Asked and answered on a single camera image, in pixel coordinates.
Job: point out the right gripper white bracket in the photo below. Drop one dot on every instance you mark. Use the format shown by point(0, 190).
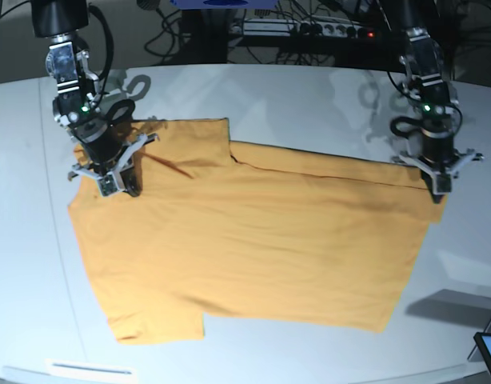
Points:
point(121, 174)

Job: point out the white flat strip on table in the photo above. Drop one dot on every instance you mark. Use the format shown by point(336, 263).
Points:
point(58, 367)

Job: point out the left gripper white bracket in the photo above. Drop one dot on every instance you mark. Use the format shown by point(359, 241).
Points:
point(438, 176)

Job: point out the white power strip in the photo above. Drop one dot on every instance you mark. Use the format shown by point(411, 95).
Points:
point(291, 28)

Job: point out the yellow T-shirt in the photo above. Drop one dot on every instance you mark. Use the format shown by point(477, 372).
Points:
point(235, 229)

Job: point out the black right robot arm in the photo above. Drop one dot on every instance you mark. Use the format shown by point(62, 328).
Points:
point(80, 92)

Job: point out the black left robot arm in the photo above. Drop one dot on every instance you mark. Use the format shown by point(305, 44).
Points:
point(439, 118)

